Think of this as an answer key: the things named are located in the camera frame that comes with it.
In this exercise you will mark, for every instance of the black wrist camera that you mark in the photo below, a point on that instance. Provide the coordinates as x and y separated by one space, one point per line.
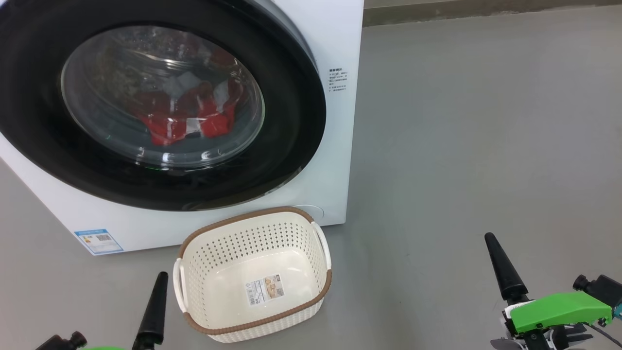
63 342
600 289

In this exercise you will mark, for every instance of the red and white garment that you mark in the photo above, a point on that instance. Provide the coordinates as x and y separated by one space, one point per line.
165 121

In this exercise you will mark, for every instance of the black round glass washer door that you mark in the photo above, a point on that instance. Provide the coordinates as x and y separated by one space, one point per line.
43 121

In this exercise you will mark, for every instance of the printed instruction label sticker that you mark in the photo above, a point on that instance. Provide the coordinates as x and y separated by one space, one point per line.
265 290

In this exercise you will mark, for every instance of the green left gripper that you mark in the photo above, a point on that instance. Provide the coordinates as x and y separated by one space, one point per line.
104 348

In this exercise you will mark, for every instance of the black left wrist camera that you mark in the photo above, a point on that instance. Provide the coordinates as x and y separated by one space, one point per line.
63 342

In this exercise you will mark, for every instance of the blue energy label sticker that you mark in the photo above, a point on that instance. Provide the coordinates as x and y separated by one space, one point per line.
98 241

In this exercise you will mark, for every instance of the white front-load washing machine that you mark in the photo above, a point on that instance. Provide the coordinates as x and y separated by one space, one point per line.
311 160

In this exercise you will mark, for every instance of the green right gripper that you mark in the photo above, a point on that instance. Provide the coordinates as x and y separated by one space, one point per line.
559 311

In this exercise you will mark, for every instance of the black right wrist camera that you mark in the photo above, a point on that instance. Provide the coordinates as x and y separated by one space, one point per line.
600 289

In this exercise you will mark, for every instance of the cream basket with brown rim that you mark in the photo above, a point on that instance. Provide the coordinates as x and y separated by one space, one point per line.
243 253

